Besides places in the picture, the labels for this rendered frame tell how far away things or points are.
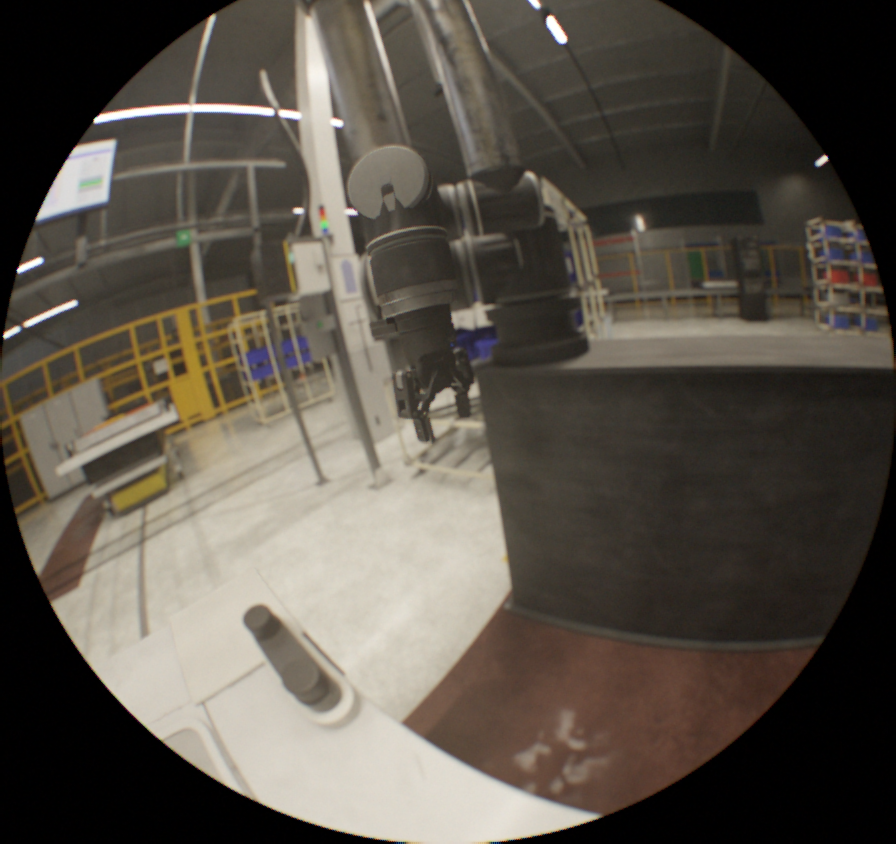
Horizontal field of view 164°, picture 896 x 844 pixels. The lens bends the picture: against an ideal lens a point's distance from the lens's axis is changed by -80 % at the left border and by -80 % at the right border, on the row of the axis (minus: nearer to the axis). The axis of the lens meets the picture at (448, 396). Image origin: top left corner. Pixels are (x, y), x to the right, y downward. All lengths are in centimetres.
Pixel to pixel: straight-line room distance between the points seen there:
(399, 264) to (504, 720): 112
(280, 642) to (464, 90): 74
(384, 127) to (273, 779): 86
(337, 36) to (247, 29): 1027
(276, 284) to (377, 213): 135
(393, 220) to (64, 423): 842
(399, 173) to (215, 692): 54
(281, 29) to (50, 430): 1114
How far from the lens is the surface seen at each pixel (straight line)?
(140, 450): 394
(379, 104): 73
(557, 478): 76
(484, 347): 163
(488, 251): 67
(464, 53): 68
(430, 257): 38
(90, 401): 832
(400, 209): 39
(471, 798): 21
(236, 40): 1131
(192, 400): 891
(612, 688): 112
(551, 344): 66
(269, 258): 174
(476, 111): 60
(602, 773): 106
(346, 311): 290
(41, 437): 885
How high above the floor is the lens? 105
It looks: 15 degrees down
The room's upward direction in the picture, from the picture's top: 12 degrees counter-clockwise
